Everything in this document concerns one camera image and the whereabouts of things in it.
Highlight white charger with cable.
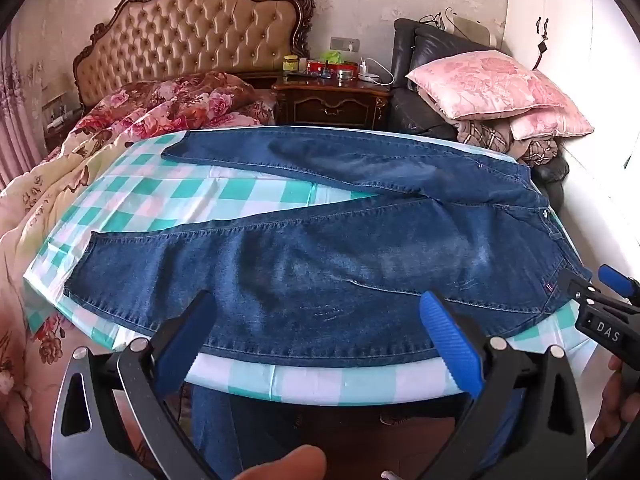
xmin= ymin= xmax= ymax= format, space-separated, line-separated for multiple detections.
xmin=358 ymin=58 xmax=393 ymax=86

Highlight small pink floral pillow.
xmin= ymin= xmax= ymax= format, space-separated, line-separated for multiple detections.
xmin=509 ymin=72 xmax=595 ymax=141

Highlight plaid blanket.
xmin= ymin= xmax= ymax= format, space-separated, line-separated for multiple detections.
xmin=417 ymin=85 xmax=558 ymax=166

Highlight black hanging strap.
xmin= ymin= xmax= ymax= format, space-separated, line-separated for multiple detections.
xmin=532 ymin=16 xmax=551 ymax=68

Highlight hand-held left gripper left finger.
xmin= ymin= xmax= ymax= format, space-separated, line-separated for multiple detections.
xmin=50 ymin=289 xmax=221 ymax=480

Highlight green white checked tablecloth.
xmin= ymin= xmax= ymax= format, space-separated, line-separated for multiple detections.
xmin=22 ymin=125 xmax=601 ymax=406

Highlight pink curtain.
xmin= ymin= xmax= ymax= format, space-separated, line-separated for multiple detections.
xmin=0 ymin=25 xmax=51 ymax=186

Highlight blue denim pants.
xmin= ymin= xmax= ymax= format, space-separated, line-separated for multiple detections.
xmin=63 ymin=127 xmax=593 ymax=367

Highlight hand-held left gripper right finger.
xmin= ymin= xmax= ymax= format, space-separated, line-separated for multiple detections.
xmin=419 ymin=290 xmax=590 ymax=480

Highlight large pink floral pillow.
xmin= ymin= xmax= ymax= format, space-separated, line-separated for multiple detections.
xmin=406 ymin=53 xmax=558 ymax=121

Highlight dark wooden nightstand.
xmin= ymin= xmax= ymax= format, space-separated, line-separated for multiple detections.
xmin=272 ymin=72 xmax=392 ymax=133

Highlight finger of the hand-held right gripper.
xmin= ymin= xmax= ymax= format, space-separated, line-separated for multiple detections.
xmin=596 ymin=264 xmax=640 ymax=307
xmin=556 ymin=269 xmax=603 ymax=311

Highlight person's left hand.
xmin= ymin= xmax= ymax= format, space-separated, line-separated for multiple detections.
xmin=235 ymin=445 xmax=328 ymax=480

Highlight person's right hand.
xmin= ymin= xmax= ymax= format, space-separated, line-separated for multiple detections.
xmin=590 ymin=355 xmax=640 ymax=461

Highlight red box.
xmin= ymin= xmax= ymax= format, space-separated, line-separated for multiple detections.
xmin=306 ymin=60 xmax=360 ymax=77

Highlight tufted carved wooden headboard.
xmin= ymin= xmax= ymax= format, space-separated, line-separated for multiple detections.
xmin=72 ymin=0 xmax=317 ymax=106

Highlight person's worn blue trousers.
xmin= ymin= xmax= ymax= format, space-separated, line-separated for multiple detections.
xmin=191 ymin=385 xmax=521 ymax=480

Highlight black leather armchair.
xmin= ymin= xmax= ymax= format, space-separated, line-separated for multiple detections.
xmin=389 ymin=18 xmax=571 ymax=196

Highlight pale floral bedsheet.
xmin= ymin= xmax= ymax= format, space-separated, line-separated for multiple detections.
xmin=0 ymin=130 xmax=131 ymax=480

